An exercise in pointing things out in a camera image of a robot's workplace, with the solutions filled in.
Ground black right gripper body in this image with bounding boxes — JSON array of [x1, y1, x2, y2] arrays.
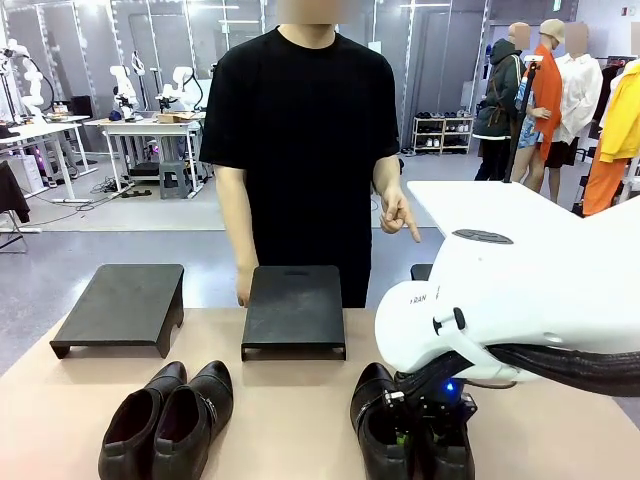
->
[[382, 370, 479, 435]]

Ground plain black leather shoe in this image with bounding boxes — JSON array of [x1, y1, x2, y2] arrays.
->
[[98, 360, 189, 480], [413, 419, 476, 480]]

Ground black leather shoe with buckle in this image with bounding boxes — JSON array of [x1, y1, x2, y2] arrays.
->
[[152, 359, 235, 480], [349, 362, 417, 480]]

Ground person's right forearm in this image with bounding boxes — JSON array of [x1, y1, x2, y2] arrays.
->
[[214, 162, 262, 274]]

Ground person's left forearm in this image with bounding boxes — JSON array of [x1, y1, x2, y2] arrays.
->
[[372, 154, 404, 197]]

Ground black shoe stand with slot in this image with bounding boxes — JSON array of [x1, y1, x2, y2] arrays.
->
[[240, 265, 347, 362]]

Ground person in black t-shirt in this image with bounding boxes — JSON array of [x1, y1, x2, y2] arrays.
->
[[198, 0, 401, 309]]

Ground person's left hand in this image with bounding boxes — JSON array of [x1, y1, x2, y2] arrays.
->
[[378, 187, 422, 244]]

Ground person's right hand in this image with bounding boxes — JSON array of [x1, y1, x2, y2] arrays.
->
[[235, 264, 254, 308]]

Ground large white table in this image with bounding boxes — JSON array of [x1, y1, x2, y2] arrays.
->
[[407, 179, 609, 242]]

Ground white shoe rack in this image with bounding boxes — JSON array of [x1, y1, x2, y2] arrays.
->
[[412, 115, 475, 155]]

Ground orange hanging trousers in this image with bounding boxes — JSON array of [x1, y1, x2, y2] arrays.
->
[[582, 158, 629, 217]]

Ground mannequin in dark green jacket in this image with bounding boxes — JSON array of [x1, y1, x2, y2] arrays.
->
[[472, 22, 527, 182]]

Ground mannequin with orange shawl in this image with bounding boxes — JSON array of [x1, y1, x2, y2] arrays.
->
[[509, 18, 567, 204]]

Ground mannequin in white shirt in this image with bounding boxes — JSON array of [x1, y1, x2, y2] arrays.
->
[[544, 22, 605, 170]]

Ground grey plastic stool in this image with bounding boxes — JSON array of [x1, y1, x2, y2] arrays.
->
[[159, 160, 193, 200]]

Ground yellow hanging garment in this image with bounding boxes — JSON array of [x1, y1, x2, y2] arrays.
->
[[598, 59, 640, 164]]

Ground black jacket on chair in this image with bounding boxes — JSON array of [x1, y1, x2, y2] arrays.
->
[[0, 159, 31, 224]]

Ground white desk with white legs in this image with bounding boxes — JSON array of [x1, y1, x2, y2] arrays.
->
[[0, 115, 99, 202]]

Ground black braided cable sleeve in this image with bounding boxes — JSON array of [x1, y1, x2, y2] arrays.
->
[[492, 344, 640, 399]]

